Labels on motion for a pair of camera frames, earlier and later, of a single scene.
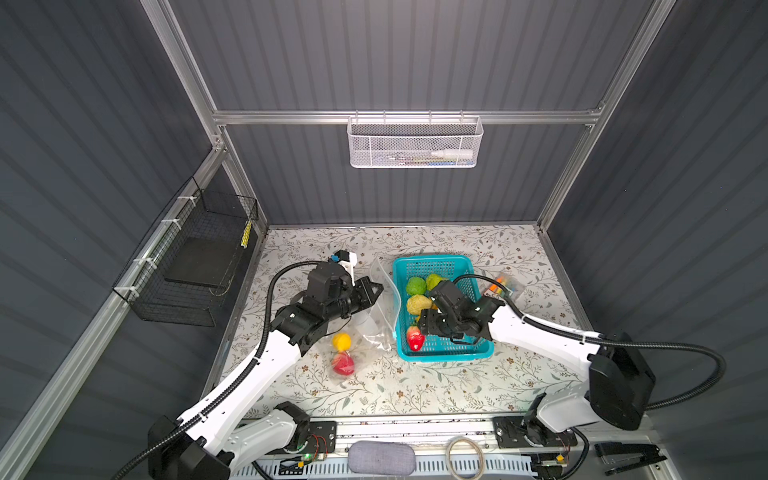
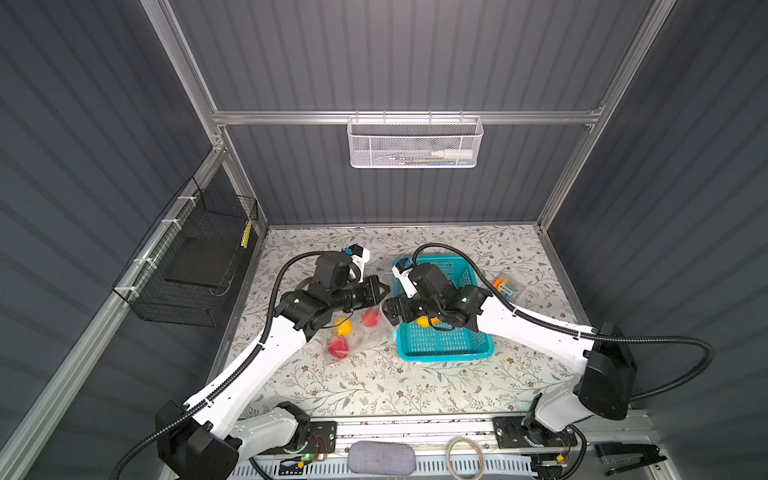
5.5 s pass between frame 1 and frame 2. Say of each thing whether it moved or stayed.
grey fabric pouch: stayed
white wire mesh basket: stayed
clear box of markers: stayed
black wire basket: stayed
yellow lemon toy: moved
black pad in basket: stayed
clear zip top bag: moved
